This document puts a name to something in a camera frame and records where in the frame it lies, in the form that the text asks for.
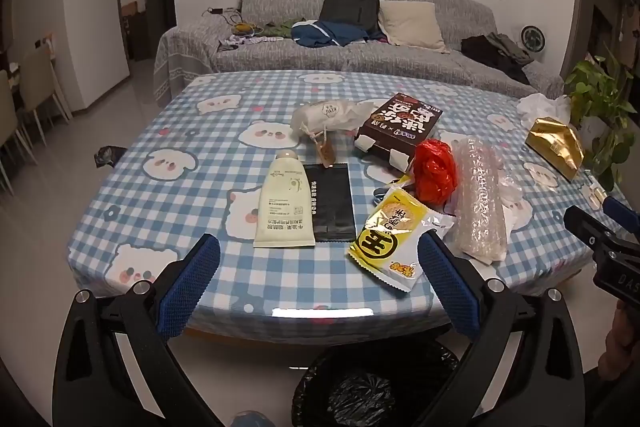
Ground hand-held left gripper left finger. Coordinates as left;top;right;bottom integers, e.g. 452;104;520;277
52;234;223;427

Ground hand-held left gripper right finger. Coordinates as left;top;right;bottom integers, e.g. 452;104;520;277
417;229;586;427

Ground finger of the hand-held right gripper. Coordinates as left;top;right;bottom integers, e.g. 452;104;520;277
602;196;640;235
563;206;619;253

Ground yellow snack packet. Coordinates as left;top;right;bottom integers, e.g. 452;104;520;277
348;199;456;293

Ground bubble wrap roll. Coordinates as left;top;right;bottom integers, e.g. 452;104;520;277
452;137;512;264

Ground red plastic bag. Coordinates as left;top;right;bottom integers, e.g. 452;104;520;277
413;139;458;206

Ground cream lotion tube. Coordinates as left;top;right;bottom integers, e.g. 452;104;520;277
253;150;316;249

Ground black packet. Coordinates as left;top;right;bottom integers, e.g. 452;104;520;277
301;163;357;244

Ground brown cookie box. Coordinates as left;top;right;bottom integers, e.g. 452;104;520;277
354;93;445;172

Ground white drawstring bag with tag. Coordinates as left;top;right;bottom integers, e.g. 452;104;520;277
291;99;376;168

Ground person's right hand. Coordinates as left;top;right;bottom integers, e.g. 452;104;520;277
597;302;640;380

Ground blue checkered bear tablecloth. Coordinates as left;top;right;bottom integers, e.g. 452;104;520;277
70;69;631;333

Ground gold foil packet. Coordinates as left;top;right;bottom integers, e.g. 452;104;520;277
525;117;586;182

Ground green potted plant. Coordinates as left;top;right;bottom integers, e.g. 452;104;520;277
565;52;637;192

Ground crumpled white plastic bag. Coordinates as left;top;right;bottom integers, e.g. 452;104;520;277
517;94;572;128

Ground black bag on floor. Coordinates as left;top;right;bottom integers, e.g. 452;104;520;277
95;146;128;168

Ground small round fan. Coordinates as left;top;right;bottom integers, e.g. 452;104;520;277
520;25;546;54

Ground dark clothes pile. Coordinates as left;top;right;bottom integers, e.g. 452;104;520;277
461;33;536;85

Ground striped cloth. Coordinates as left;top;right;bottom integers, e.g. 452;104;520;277
220;36;281;50

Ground dining chairs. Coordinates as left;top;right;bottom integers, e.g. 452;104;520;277
0;42;71;195

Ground grey sofa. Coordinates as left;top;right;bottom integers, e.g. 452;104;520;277
152;0;566;108

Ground beige pillow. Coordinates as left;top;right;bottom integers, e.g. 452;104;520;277
378;1;451;54

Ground green garment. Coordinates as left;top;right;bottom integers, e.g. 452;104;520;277
260;21;301;38

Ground blue jacket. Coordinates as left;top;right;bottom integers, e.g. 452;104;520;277
291;19;381;48

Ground black backpack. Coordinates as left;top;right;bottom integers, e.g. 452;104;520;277
319;0;381;30

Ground dark wall shelf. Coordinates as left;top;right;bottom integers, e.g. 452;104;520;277
590;0;640;70

